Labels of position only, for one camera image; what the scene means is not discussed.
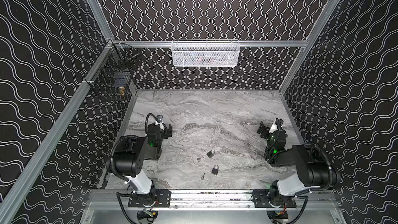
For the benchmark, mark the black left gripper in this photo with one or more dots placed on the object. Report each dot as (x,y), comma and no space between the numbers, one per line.
(166,130)

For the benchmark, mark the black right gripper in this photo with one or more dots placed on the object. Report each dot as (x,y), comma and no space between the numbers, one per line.
(269,130)

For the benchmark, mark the black padlock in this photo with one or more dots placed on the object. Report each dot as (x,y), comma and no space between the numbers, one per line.
(215,170)

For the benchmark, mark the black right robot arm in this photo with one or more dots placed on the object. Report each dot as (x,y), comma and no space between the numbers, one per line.
(315,171)

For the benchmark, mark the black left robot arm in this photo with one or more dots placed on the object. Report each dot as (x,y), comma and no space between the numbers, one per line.
(127,158)

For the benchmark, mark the brass fitting in basket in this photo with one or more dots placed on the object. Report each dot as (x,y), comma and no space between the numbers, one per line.
(122,91)

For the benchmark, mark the black padlock farther back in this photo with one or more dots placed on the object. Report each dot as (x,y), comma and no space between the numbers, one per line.
(210,154)

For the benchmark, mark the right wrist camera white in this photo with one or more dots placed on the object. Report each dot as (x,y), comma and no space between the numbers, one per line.
(273,128)

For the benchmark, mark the black wire wall basket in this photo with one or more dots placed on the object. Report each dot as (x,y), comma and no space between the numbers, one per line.
(116,71)

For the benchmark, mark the white mesh wall basket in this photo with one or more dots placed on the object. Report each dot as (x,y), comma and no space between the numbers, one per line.
(205,53)

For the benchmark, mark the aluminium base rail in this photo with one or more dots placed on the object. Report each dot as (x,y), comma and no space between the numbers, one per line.
(212,200)

